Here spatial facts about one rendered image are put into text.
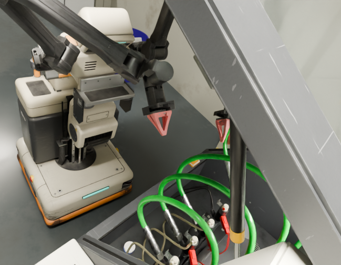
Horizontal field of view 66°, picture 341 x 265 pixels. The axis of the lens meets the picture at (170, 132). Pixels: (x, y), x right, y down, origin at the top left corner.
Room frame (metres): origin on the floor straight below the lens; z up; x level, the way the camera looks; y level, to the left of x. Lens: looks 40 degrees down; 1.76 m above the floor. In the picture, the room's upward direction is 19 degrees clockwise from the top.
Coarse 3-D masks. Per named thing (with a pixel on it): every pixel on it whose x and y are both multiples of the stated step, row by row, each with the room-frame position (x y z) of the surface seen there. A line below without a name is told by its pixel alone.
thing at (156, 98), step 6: (150, 90) 0.67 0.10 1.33; (156, 90) 0.68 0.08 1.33; (162, 90) 0.69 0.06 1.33; (150, 96) 0.66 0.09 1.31; (156, 96) 0.66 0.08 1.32; (162, 96) 0.68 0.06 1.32; (150, 102) 0.66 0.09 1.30; (156, 102) 0.65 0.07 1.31; (162, 102) 0.66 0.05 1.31; (168, 102) 0.65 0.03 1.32; (144, 108) 0.66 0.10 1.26; (156, 108) 0.66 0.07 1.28
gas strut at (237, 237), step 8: (232, 128) 0.23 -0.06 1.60; (232, 136) 0.23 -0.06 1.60; (240, 136) 0.22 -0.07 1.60; (232, 144) 0.22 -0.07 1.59; (240, 144) 0.22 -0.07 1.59; (232, 152) 0.22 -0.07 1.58; (240, 152) 0.22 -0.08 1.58; (232, 160) 0.22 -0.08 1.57; (240, 160) 0.22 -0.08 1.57; (232, 168) 0.22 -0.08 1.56; (240, 168) 0.22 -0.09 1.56; (232, 176) 0.22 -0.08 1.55; (240, 176) 0.21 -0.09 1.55; (232, 184) 0.21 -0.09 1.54; (240, 184) 0.21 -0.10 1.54; (232, 192) 0.21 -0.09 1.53; (240, 192) 0.21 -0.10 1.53; (232, 200) 0.21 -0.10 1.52; (240, 200) 0.21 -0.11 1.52; (232, 208) 0.21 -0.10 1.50; (240, 208) 0.21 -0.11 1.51; (232, 216) 0.21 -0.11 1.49; (240, 216) 0.20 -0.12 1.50; (232, 224) 0.20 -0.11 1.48; (240, 224) 0.20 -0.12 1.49; (232, 232) 0.20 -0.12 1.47; (240, 232) 0.20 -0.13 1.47; (232, 240) 0.20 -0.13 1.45; (240, 240) 0.20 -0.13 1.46
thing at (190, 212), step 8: (144, 200) 0.37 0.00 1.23; (152, 200) 0.36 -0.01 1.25; (160, 200) 0.35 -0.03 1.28; (168, 200) 0.34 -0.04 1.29; (176, 200) 0.34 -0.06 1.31; (184, 208) 0.32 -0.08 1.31; (192, 216) 0.31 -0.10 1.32; (200, 216) 0.31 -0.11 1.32; (144, 224) 0.36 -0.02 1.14; (200, 224) 0.30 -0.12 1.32; (144, 232) 0.35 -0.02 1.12; (208, 232) 0.29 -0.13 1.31; (152, 240) 0.34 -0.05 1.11; (152, 248) 0.33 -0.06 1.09; (216, 248) 0.28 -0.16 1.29; (160, 256) 0.32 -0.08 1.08; (216, 256) 0.27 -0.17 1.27; (216, 264) 0.27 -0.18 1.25
